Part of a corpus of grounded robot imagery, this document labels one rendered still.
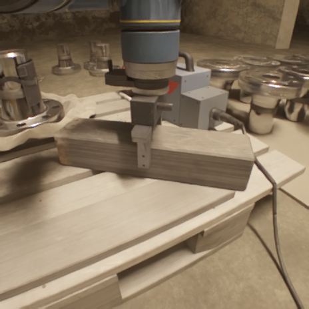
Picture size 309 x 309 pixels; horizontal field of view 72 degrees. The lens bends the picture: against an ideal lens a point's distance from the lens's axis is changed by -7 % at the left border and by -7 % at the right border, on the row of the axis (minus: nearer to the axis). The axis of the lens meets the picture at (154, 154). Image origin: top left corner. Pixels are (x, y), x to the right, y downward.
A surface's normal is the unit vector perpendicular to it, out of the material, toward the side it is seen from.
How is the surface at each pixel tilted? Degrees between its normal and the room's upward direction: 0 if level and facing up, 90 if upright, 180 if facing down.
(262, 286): 0
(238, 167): 90
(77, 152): 90
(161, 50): 90
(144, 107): 90
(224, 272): 0
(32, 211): 0
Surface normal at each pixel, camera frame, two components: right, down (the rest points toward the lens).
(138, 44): -0.36, 0.51
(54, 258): 0.00, -0.83
